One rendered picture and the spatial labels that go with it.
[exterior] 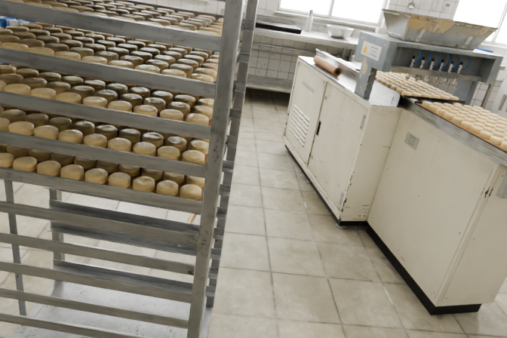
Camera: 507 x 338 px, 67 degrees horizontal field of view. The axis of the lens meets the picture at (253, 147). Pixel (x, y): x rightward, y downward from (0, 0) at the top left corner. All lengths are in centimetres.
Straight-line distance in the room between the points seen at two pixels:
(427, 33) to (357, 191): 95
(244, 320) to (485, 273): 113
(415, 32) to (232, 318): 168
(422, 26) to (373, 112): 50
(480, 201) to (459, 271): 36
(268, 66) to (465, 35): 326
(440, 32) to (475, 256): 114
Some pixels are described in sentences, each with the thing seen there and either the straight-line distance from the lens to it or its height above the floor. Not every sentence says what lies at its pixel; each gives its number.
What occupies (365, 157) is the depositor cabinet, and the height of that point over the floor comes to 53.
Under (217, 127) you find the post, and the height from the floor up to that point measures 108.
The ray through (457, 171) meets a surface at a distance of 195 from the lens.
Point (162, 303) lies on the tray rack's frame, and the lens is 167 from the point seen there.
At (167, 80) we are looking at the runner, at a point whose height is 115.
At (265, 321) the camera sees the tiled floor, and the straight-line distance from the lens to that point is 186.
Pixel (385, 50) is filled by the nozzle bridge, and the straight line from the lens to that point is 216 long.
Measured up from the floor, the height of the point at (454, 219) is 52.
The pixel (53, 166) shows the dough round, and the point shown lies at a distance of 103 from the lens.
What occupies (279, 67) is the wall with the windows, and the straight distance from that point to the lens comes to 531.
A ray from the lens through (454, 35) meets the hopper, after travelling 241.
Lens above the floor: 135
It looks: 23 degrees down
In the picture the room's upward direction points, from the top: 9 degrees clockwise
